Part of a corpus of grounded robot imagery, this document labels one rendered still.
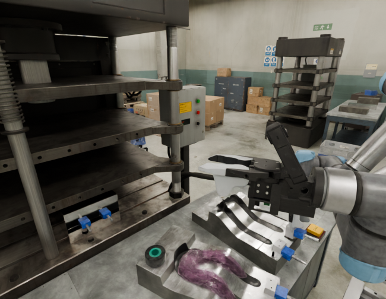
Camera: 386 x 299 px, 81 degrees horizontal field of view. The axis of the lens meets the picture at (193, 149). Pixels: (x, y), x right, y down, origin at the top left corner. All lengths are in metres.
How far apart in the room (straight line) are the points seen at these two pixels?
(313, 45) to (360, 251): 4.48
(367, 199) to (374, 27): 7.01
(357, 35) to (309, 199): 7.03
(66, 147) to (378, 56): 6.99
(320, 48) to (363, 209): 4.45
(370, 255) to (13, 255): 1.37
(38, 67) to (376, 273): 1.38
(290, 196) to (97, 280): 0.90
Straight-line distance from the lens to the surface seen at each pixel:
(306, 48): 4.87
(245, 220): 1.22
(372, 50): 7.33
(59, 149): 1.15
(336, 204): 0.43
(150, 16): 1.19
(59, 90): 1.14
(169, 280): 0.99
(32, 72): 1.35
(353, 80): 7.37
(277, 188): 0.42
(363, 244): 0.49
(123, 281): 1.11
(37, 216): 1.20
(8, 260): 1.44
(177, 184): 1.50
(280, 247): 1.09
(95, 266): 1.20
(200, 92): 1.63
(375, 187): 0.44
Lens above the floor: 1.64
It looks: 21 degrees down
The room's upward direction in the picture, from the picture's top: straight up
